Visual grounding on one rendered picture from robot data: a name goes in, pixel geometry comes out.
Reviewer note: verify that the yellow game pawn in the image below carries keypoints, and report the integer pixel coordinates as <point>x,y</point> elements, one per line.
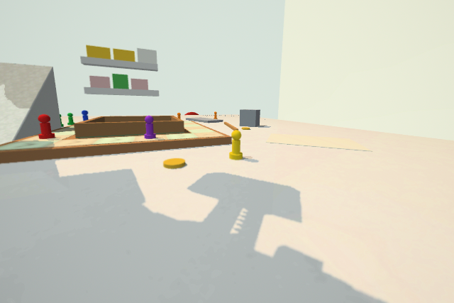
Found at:
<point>236,154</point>

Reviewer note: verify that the blue game pawn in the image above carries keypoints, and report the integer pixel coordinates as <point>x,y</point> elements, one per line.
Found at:
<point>85,115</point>

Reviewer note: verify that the purple game pawn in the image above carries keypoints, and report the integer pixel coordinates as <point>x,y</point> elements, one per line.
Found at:
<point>149,128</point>

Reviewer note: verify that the red game pawn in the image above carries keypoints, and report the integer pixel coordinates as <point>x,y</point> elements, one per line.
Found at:
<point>45,127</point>

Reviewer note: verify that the thin tan wooden stick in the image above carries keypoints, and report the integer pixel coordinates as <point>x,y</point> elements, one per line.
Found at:
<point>230,126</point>

